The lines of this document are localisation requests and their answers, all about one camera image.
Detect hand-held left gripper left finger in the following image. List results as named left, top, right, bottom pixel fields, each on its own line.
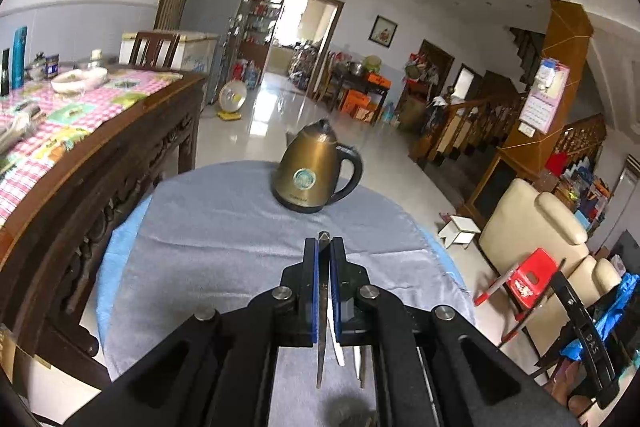
left=65, top=234, right=321, bottom=427

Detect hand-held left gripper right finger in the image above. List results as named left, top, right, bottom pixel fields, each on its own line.
left=330, top=237, right=581, bottom=427

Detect metal knife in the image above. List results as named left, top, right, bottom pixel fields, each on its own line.
left=315, top=231, right=332, bottom=389

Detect blue plastic bag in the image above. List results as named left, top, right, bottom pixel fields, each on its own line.
left=560, top=273, right=640, bottom=360

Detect red plastic chair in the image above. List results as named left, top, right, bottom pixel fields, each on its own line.
left=472, top=248, right=561, bottom=348

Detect grey table cloth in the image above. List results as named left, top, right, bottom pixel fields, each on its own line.
left=102, top=160, right=473, bottom=427

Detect cream leather armchair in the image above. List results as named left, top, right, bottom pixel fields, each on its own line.
left=480, top=178, right=623, bottom=358

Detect bronze electric kettle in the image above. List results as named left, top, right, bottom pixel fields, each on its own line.
left=271, top=118, right=364, bottom=214

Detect small white stool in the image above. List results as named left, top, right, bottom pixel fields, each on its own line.
left=438, top=215, right=482, bottom=250

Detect shelf of colourful goods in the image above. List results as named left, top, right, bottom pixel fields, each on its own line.
left=545, top=152, right=613, bottom=233

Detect orange cardboard box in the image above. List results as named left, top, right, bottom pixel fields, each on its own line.
left=340, top=89, right=381, bottom=122

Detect light blue table cover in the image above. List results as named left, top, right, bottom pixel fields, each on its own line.
left=95, top=194, right=466, bottom=338

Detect round yellow fan heater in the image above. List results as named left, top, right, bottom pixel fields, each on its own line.
left=217, top=80, right=248, bottom=122

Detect wooden side table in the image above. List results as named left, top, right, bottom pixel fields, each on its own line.
left=325, top=67, right=391, bottom=112

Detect wooden stair railing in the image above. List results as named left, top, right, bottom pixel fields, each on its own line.
left=410, top=77, right=531, bottom=168

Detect carved wooden table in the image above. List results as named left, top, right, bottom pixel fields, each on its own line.
left=0, top=69, right=208, bottom=390

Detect white chest freezer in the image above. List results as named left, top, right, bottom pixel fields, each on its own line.
left=121, top=32, right=221, bottom=108

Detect shelf of bottles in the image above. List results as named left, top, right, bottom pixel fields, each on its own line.
left=235, top=0, right=288, bottom=72

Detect wooden chair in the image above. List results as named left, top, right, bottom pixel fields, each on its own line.
left=129, top=31, right=181, bottom=70

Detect pink checkered tablecloth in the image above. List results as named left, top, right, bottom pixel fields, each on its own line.
left=0, top=67, right=183, bottom=228

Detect grey refrigerator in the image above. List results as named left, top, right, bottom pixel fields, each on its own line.
left=180, top=0, right=256, bottom=95

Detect white bowl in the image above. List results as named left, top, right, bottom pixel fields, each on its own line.
left=51, top=67, right=109, bottom=94

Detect wooden pillar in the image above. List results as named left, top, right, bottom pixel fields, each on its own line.
left=457, top=0, right=593, bottom=228

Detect glass jar with lid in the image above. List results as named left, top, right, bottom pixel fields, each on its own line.
left=26, top=53, right=47, bottom=82

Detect teal bottle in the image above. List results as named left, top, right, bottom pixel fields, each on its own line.
left=11, top=26, right=28, bottom=90

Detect wall calendar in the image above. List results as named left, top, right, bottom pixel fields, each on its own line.
left=517, top=57, right=571, bottom=138

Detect framed wall picture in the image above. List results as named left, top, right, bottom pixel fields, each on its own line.
left=369, top=15, right=399, bottom=44

